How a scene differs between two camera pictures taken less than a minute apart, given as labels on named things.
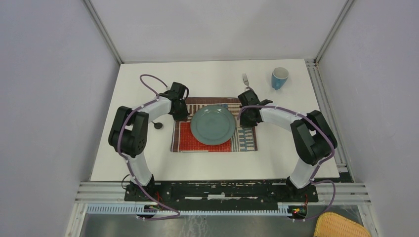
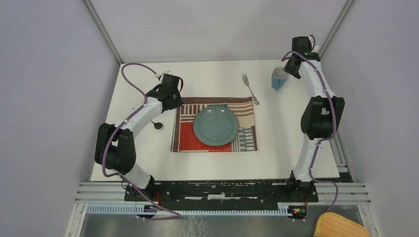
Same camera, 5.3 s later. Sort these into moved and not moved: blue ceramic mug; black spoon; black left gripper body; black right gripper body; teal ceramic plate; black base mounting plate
Moved: black right gripper body; black left gripper body
Not moved: black spoon; teal ceramic plate; blue ceramic mug; black base mounting plate
